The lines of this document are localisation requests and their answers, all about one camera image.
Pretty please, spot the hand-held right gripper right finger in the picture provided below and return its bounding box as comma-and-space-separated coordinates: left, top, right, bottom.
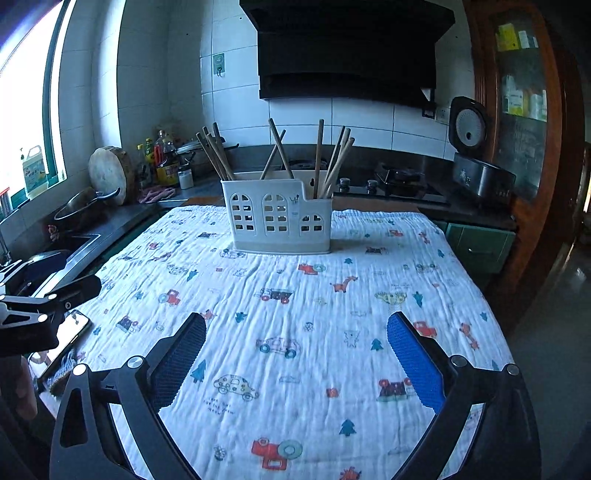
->
385, 311, 543, 480

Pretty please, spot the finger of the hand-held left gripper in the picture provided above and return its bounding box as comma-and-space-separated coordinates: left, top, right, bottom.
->
28, 275, 102, 311
0, 260, 28, 296

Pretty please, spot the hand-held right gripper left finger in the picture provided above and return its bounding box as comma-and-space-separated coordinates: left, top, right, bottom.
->
48, 311, 208, 480

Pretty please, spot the white plastic utensil holder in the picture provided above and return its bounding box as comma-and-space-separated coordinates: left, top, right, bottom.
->
221, 180, 334, 256

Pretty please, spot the bunch of wooden chopsticks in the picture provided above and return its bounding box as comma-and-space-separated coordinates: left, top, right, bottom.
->
196, 117, 356, 200

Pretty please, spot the person's left hand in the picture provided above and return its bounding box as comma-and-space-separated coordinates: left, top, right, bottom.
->
9, 353, 41, 422

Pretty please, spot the smartphone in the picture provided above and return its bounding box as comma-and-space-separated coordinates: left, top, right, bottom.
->
34, 310, 91, 371

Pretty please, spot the steel wok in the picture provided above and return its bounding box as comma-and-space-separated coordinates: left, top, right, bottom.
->
52, 186, 122, 232

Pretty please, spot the round wooden cutting board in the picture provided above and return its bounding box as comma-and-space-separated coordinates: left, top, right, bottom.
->
88, 146, 136, 206

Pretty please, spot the pink rag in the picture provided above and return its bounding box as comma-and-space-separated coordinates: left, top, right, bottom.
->
137, 185, 177, 204

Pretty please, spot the white cartoon printed cloth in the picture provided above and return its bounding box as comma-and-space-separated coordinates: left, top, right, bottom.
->
44, 205, 515, 480

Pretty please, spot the green base cabinet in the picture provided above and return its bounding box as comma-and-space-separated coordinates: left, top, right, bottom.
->
434, 220, 517, 278

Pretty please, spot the large cooking oil bottle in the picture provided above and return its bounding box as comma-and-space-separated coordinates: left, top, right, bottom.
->
154, 130, 181, 188

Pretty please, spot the black gas stove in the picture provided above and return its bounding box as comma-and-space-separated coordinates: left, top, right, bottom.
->
277, 158, 452, 207

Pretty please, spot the window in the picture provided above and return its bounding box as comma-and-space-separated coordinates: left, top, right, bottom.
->
0, 0, 78, 205

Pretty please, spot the steel pot with lid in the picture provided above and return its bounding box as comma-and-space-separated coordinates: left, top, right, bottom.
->
175, 137, 241, 168

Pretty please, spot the open rice cooker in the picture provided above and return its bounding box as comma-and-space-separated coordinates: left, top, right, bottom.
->
448, 95, 517, 209

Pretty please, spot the wooden glass door cabinet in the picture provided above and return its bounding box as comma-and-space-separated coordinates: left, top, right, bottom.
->
463, 0, 579, 326

